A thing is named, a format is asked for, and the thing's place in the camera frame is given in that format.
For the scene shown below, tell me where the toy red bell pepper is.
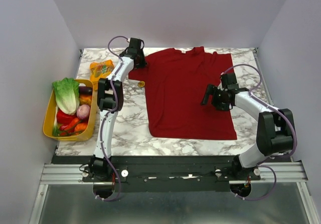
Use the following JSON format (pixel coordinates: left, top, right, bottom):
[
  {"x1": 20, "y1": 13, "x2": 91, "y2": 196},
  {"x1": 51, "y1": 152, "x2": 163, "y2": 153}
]
[{"x1": 56, "y1": 109, "x2": 76, "y2": 125}]

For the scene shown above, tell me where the toy orange carrot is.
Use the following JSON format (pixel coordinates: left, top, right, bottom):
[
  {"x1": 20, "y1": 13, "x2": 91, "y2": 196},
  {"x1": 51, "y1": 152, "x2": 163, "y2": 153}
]
[{"x1": 64, "y1": 118, "x2": 88, "y2": 135}]

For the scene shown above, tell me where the toy green onion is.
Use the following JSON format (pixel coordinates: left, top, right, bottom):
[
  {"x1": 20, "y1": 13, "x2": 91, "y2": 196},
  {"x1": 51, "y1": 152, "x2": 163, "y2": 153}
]
[{"x1": 52, "y1": 119, "x2": 71, "y2": 137}]

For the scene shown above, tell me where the toy orange pumpkin piece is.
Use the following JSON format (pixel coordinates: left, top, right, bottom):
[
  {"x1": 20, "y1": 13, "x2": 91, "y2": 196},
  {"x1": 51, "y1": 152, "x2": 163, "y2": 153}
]
[{"x1": 79, "y1": 94, "x2": 92, "y2": 106}]

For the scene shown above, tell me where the red t-shirt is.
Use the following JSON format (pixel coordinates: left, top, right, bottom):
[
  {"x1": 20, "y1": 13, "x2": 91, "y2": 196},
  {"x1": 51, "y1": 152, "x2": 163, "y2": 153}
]
[{"x1": 128, "y1": 47, "x2": 237, "y2": 140}]

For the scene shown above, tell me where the toy purple eggplant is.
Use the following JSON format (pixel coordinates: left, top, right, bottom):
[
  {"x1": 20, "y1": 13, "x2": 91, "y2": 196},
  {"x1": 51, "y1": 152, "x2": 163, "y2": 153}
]
[{"x1": 78, "y1": 86, "x2": 93, "y2": 95}]

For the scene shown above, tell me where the aluminium frame rail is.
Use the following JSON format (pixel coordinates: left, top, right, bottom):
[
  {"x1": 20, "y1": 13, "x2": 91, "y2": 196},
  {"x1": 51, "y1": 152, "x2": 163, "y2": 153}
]
[{"x1": 30, "y1": 162, "x2": 320, "y2": 223}]

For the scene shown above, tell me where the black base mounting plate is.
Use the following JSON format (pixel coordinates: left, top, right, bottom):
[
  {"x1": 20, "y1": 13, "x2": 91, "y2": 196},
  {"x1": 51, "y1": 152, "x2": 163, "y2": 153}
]
[{"x1": 51, "y1": 156, "x2": 277, "y2": 193}]

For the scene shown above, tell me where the toy pink onion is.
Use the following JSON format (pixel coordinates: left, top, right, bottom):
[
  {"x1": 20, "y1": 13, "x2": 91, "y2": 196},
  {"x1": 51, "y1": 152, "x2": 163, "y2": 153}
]
[{"x1": 76, "y1": 104, "x2": 91, "y2": 120}]

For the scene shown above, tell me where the yellow plastic basket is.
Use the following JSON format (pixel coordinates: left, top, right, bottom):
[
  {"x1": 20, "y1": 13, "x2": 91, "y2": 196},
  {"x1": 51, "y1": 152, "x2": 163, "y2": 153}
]
[{"x1": 43, "y1": 78, "x2": 97, "y2": 141}]

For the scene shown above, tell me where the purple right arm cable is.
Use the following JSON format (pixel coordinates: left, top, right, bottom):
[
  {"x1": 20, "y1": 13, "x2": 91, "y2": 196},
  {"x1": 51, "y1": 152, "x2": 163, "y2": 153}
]
[{"x1": 220, "y1": 64, "x2": 298, "y2": 201}]

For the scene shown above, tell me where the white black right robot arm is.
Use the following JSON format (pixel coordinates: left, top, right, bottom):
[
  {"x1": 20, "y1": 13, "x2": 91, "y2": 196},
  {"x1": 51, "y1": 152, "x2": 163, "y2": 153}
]
[{"x1": 201, "y1": 73, "x2": 297, "y2": 180}]

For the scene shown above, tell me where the small gold brooch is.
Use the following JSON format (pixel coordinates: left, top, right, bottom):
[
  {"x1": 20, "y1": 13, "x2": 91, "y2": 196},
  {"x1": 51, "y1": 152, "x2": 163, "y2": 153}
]
[{"x1": 137, "y1": 81, "x2": 145, "y2": 88}]

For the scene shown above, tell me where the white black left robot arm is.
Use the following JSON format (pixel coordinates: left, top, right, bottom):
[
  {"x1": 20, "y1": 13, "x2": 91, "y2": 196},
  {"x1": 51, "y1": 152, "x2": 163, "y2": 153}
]
[{"x1": 89, "y1": 36, "x2": 146, "y2": 181}]

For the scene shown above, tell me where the orange snack packet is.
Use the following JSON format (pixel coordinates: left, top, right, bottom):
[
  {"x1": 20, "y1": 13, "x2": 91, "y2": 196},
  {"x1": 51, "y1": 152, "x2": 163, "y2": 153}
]
[{"x1": 89, "y1": 60, "x2": 114, "y2": 91}]

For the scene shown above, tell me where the toy green lettuce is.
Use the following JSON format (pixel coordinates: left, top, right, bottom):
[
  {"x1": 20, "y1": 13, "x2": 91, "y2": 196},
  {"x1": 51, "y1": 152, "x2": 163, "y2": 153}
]
[{"x1": 52, "y1": 78, "x2": 80, "y2": 115}]

